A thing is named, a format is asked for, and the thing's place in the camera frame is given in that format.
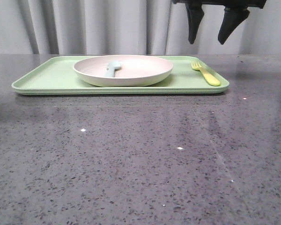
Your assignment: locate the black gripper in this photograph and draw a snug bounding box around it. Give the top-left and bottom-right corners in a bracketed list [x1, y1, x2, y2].
[172, 0, 266, 45]

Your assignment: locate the yellow plastic fork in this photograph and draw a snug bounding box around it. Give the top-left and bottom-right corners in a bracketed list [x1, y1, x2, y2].
[191, 61, 221, 86]

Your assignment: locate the beige round plate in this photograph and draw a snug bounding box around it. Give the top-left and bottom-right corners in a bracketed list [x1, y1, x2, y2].
[73, 55, 174, 87]

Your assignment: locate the light blue plastic spoon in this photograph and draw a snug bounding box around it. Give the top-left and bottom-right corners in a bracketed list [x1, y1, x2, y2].
[105, 60, 121, 77]

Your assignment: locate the grey pleated curtain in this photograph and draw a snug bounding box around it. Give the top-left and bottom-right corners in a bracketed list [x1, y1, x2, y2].
[0, 0, 281, 55]

